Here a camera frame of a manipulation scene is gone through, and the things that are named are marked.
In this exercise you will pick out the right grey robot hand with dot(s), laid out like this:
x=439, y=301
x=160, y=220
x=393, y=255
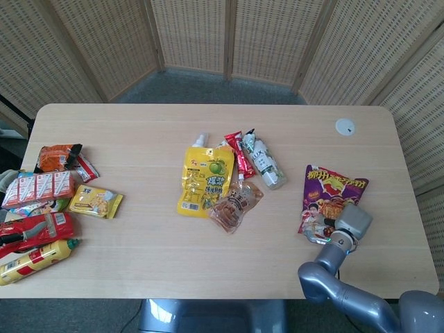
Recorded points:
x=354, y=220

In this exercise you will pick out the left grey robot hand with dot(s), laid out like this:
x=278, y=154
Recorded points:
x=6, y=181

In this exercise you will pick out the purple red snack bag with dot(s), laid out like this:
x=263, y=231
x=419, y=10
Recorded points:
x=329, y=194

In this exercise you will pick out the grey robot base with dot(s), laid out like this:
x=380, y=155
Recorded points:
x=215, y=315

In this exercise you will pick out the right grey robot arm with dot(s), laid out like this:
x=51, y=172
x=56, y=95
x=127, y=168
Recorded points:
x=333, y=274

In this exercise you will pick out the orange drink carton pack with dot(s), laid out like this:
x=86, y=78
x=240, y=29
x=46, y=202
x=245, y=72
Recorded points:
x=38, y=187

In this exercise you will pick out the colourful cartoon snack packet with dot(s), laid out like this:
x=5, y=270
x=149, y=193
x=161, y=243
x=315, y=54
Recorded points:
x=41, y=207

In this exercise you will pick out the orange snack bag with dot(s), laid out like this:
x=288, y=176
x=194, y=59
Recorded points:
x=52, y=159

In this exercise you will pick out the black stand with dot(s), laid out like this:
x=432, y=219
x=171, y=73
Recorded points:
x=15, y=111

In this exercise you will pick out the red white small packet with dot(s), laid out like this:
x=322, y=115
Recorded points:
x=86, y=170

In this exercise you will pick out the yellow bottle green cap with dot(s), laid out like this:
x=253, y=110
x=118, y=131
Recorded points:
x=31, y=263

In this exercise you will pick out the yellow cracker bag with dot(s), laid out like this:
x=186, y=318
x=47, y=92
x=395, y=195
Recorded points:
x=95, y=201

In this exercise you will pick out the white round table grommet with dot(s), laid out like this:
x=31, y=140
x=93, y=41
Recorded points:
x=345, y=127

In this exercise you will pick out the clear LUX bottle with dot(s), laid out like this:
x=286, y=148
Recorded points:
x=265, y=163

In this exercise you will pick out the clear brown snack pouch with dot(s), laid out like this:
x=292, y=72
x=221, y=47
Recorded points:
x=232, y=208

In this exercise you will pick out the red stick sachet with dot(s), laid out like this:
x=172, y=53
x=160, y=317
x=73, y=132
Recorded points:
x=239, y=152

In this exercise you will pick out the small orange snack packet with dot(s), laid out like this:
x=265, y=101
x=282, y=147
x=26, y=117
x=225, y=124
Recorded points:
x=224, y=145

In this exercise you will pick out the yellow candy pouch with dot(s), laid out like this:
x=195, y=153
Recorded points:
x=197, y=180

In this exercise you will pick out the woven wooden folding screen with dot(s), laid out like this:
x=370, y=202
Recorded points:
x=194, y=34

